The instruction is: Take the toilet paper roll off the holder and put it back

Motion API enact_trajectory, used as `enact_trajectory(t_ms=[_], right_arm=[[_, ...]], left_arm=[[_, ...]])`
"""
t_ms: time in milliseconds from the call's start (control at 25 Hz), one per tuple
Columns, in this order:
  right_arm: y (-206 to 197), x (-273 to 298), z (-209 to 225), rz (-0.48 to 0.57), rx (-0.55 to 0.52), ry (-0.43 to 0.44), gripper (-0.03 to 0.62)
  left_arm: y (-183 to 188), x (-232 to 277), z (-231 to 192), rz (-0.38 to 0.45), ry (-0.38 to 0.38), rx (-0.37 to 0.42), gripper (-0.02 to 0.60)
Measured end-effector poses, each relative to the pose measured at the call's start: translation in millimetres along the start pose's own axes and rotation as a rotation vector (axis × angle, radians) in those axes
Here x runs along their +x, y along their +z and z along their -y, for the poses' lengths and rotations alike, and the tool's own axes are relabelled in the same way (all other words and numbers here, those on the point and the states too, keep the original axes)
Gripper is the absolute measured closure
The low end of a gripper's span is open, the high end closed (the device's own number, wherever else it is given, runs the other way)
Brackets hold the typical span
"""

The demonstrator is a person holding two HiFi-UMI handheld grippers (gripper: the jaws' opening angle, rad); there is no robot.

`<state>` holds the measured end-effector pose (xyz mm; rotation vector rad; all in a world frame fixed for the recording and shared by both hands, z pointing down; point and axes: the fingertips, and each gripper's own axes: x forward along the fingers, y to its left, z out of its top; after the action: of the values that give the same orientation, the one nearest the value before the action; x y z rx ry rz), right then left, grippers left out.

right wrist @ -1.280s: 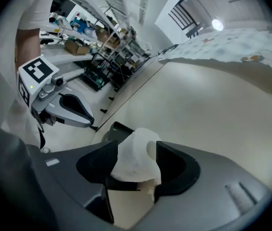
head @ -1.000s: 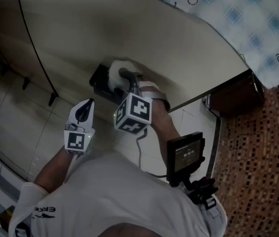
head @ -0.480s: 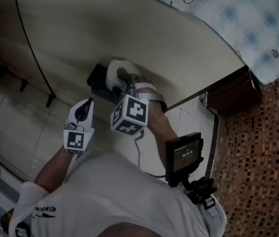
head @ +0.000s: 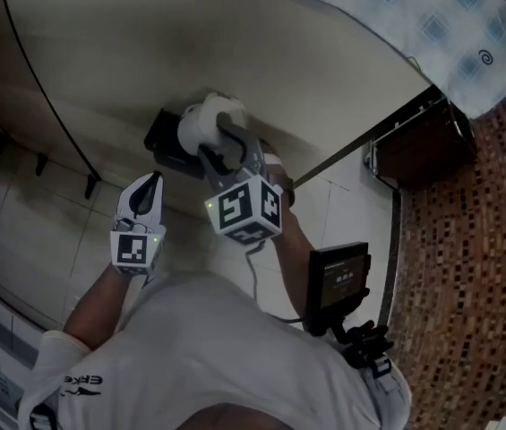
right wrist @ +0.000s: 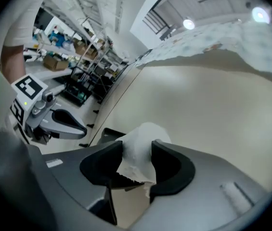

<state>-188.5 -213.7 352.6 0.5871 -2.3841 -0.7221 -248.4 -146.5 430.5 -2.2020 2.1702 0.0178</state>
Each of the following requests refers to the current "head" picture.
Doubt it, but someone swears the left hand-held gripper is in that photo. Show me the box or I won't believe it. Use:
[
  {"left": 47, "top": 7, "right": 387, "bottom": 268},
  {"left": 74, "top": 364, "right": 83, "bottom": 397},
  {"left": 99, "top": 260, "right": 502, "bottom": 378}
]
[{"left": 109, "top": 171, "right": 167, "bottom": 278}]

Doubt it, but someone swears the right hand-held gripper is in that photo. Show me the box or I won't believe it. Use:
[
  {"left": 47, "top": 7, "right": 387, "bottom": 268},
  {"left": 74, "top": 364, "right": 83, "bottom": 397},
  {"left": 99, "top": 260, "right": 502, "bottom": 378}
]
[{"left": 197, "top": 111, "right": 285, "bottom": 245}]

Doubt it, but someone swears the white toilet paper roll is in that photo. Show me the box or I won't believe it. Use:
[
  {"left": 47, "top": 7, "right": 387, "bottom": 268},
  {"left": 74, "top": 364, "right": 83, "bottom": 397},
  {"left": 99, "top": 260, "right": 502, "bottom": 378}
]
[{"left": 176, "top": 90, "right": 254, "bottom": 159}]

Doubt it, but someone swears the black toilet paper holder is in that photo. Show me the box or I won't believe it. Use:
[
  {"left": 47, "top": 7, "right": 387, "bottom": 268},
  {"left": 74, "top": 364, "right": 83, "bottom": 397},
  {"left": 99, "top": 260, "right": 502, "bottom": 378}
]
[{"left": 143, "top": 107, "right": 207, "bottom": 181}]

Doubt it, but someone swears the person's right forearm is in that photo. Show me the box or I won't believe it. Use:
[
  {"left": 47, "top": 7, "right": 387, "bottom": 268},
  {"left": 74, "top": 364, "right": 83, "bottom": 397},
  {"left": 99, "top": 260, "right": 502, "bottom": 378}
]
[{"left": 259, "top": 140, "right": 322, "bottom": 327}]

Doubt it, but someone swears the person's left forearm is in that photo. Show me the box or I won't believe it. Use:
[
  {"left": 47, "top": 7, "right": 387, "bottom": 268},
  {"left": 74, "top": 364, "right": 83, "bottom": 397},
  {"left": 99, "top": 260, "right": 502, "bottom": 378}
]
[{"left": 63, "top": 262, "right": 147, "bottom": 349}]

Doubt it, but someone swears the white t-shirt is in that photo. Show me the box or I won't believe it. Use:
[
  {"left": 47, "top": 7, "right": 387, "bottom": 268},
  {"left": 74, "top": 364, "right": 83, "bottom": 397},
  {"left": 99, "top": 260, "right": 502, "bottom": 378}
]
[{"left": 16, "top": 270, "right": 414, "bottom": 430}]

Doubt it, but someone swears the black monitor screen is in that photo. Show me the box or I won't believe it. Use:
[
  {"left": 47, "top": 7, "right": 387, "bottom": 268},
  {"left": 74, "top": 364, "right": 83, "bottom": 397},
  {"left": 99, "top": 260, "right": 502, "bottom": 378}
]
[{"left": 304, "top": 240, "right": 373, "bottom": 338}]

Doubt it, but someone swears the brown wooden drawer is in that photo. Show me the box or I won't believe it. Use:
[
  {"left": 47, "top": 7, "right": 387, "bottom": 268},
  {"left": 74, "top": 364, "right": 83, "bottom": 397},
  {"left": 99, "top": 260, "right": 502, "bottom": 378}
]
[{"left": 363, "top": 86, "right": 478, "bottom": 193}]

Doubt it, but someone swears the checked patterned bedsheet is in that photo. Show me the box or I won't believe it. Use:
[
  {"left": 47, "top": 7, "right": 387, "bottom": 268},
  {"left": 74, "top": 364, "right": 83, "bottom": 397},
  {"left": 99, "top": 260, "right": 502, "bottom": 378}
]
[{"left": 219, "top": 0, "right": 506, "bottom": 121}]

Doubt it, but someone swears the black wrist strap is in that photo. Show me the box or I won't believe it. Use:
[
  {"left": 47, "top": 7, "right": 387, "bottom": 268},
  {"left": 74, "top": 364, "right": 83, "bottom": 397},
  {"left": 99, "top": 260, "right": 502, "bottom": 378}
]
[{"left": 272, "top": 173, "right": 297, "bottom": 208}]

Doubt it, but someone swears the grey cable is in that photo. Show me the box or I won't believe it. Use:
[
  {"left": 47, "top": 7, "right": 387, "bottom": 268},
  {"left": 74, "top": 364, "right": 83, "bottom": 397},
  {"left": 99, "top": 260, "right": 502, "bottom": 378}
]
[{"left": 244, "top": 238, "right": 308, "bottom": 327}]

